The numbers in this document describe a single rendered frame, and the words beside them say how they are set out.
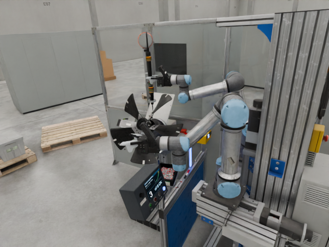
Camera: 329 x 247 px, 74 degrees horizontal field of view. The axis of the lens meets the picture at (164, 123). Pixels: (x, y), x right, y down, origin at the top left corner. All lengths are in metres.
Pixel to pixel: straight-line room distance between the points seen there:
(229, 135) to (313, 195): 0.58
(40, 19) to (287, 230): 13.67
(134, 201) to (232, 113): 0.66
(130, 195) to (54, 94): 6.24
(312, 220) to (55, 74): 6.74
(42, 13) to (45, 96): 7.55
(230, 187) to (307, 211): 0.48
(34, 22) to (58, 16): 1.29
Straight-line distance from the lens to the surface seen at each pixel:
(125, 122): 2.26
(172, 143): 1.11
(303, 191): 1.43
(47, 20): 14.10
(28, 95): 7.08
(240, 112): 1.00
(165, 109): 2.22
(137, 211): 1.24
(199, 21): 2.35
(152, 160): 1.93
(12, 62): 6.93
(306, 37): 1.20
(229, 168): 1.16
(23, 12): 13.86
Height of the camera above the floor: 2.00
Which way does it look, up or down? 24 degrees down
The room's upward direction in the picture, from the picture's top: 3 degrees counter-clockwise
